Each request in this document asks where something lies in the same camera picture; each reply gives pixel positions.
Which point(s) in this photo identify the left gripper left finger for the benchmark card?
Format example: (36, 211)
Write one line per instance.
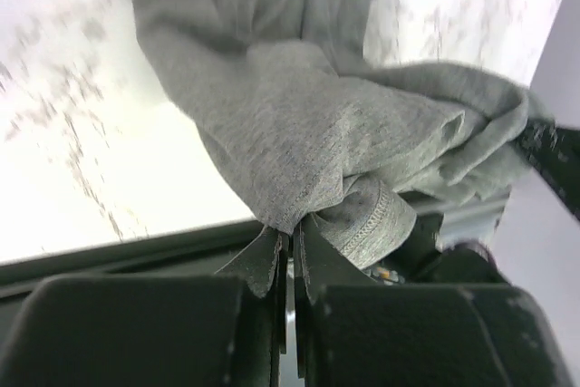
(225, 329)

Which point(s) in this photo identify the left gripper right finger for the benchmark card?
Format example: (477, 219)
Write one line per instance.
(457, 323)

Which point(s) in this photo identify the grey t shirt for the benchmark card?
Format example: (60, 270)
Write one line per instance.
(298, 123)

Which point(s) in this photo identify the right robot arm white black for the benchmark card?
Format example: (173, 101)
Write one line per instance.
(553, 151)

